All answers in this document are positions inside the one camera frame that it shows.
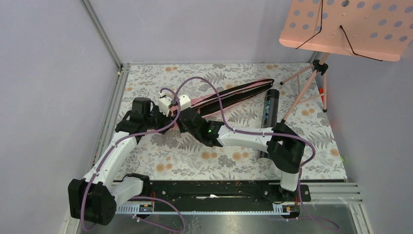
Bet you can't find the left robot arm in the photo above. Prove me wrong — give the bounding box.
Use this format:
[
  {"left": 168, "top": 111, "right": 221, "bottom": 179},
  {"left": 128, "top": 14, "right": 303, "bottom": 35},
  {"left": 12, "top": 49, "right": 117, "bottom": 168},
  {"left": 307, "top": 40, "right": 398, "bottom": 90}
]
[{"left": 68, "top": 96, "right": 173, "bottom": 225}]

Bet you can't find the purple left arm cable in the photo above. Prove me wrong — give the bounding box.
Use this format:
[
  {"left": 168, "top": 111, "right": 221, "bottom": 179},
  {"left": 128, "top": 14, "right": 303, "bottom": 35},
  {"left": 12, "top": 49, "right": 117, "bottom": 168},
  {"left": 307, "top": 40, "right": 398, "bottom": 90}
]
[{"left": 80, "top": 88, "right": 187, "bottom": 234}]

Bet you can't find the floral patterned table mat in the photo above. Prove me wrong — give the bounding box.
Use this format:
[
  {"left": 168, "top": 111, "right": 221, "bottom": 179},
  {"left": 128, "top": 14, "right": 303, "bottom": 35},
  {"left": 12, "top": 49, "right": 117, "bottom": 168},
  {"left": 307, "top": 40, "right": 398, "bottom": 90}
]
[{"left": 115, "top": 64, "right": 346, "bottom": 190}]

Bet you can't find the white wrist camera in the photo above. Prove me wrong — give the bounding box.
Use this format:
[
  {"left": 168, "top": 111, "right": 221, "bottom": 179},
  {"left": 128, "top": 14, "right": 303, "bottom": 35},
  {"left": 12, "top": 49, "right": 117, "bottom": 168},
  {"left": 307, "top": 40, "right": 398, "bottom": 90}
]
[
  {"left": 157, "top": 92, "right": 173, "bottom": 117},
  {"left": 179, "top": 95, "right": 191, "bottom": 111}
]

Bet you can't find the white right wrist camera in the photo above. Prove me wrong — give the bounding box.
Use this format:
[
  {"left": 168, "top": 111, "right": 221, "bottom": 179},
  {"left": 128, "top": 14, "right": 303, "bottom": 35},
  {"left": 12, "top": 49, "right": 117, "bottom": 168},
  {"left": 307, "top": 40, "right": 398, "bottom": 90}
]
[{"left": 179, "top": 95, "right": 191, "bottom": 111}]

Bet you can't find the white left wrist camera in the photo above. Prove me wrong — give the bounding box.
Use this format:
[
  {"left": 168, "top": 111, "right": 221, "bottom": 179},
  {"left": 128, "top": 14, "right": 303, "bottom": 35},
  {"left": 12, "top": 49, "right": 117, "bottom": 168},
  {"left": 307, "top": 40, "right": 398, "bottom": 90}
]
[{"left": 157, "top": 92, "right": 173, "bottom": 117}]

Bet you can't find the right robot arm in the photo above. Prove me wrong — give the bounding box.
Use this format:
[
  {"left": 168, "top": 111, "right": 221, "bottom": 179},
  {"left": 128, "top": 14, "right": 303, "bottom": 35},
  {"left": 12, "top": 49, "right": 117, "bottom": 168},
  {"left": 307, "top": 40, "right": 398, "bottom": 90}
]
[{"left": 177, "top": 108, "right": 306, "bottom": 201}]

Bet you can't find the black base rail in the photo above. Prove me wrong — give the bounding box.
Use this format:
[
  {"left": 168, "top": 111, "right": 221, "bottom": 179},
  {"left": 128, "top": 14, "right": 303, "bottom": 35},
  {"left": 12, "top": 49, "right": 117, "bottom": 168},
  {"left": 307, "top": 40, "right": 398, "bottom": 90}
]
[{"left": 113, "top": 179, "right": 312, "bottom": 212}]

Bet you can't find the pink sport racket bag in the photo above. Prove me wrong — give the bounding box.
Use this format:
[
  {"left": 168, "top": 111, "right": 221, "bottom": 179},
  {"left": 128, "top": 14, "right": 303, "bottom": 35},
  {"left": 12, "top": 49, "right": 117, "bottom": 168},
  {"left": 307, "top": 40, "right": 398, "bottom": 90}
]
[{"left": 191, "top": 78, "right": 274, "bottom": 117}]

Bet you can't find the pink perforated music stand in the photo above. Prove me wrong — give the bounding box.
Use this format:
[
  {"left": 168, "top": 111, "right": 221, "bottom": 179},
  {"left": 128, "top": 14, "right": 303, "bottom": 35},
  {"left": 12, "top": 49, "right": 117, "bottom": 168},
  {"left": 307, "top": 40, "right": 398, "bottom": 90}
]
[{"left": 279, "top": 0, "right": 413, "bottom": 113}]

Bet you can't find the black shuttlecock tube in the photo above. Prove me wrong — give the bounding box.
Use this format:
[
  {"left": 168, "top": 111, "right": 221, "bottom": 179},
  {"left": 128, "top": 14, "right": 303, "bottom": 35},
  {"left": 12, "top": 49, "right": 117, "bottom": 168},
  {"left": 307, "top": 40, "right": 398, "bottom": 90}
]
[{"left": 257, "top": 89, "right": 280, "bottom": 165}]

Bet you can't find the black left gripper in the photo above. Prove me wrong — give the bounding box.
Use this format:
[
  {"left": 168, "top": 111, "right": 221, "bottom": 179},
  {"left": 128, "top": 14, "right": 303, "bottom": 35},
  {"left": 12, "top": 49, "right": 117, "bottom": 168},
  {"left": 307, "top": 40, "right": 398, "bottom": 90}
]
[{"left": 145, "top": 105, "right": 174, "bottom": 135}]

